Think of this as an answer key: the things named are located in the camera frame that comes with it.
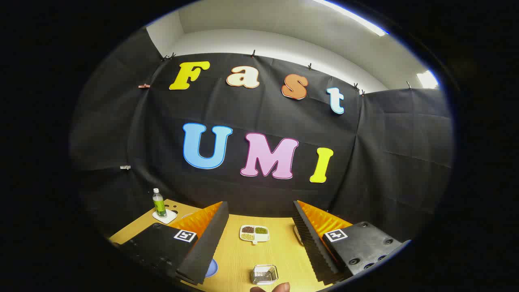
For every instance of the blue round plate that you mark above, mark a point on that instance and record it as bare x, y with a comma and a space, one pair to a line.
212, 268

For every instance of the perforated metal basket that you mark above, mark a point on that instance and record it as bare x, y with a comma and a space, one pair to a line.
264, 274

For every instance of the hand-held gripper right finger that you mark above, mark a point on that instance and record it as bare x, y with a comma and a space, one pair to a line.
314, 247

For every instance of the white divided bean dish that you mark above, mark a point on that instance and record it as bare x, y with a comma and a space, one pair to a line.
254, 234

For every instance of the green drink bottle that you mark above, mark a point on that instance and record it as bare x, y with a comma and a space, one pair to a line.
159, 205

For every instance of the small ceiling light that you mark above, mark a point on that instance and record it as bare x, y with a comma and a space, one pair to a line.
428, 80

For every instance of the white square coaster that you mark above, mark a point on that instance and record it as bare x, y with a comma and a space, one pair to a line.
171, 217

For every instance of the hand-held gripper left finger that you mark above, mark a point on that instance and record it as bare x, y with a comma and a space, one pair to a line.
206, 247

